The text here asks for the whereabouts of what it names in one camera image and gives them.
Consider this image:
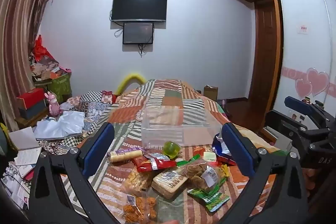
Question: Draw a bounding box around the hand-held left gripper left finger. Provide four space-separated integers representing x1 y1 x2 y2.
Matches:
28 122 124 224

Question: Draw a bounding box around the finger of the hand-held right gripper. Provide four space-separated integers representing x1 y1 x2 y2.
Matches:
264 111 310 152
284 96 317 116

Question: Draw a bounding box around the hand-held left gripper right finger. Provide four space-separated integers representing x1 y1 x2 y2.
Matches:
220 122 308 224

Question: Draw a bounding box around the green trimmed cookie bag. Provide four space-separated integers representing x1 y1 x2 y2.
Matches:
177 157 227 191

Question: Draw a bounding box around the red snack packet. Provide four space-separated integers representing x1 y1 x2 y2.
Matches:
131 153 177 172

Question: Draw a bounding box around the clear pastry biscuit packet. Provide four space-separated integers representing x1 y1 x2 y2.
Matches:
122 169 155 197

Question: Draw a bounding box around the green snack packet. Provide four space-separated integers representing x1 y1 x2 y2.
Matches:
187 186 231 212

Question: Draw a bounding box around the clear plastic container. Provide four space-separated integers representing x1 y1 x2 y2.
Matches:
141 105 219 149

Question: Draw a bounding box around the orange fried snack packet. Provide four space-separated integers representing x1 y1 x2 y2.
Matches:
122 195 158 224

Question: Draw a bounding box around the tan cracker pack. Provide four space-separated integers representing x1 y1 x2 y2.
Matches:
151 168 189 199

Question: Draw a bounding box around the person's right hand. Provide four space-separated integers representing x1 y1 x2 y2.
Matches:
303 168 317 197

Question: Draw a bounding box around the blue chip bag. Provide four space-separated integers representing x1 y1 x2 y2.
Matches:
211 132 238 165

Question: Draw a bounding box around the purple wrapped roll cake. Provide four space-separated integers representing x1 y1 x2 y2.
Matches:
109 148 144 163

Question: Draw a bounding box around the white heart sticker sliding door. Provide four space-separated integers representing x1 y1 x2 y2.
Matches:
272 0 336 122

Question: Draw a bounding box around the brown wooden door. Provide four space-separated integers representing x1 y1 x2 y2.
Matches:
248 2 274 109

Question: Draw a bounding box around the pink plush rabbit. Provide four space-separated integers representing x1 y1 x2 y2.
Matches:
44 91 62 117

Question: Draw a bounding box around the brown cardboard box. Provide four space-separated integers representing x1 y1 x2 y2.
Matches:
203 85 219 101

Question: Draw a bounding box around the yellow foam tube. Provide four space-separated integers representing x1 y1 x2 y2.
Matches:
115 72 147 94

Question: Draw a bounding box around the green jelly cup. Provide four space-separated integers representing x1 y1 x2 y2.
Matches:
163 142 181 160

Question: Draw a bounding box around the green box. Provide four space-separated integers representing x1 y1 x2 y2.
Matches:
47 73 72 102

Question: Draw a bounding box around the grey box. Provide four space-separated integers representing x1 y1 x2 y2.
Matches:
20 101 49 119

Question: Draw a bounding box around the patchwork blanket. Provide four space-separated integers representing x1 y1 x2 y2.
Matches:
34 78 289 224

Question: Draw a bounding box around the white paper sheet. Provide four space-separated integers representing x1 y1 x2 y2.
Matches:
9 127 40 151

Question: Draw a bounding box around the red box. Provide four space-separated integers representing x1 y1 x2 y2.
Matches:
16 88 46 110

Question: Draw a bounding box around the pile of books and papers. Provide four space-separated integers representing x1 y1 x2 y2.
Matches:
1 147 42 210

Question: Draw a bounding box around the pile of colourful clutter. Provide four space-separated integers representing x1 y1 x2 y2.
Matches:
28 34 72 81

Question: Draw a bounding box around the striped brown curtain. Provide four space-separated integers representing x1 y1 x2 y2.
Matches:
0 0 57 132

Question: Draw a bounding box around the small black wall monitor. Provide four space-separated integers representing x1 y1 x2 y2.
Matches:
122 21 154 45

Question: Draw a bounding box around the black wall television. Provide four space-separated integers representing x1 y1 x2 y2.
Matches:
111 0 168 23

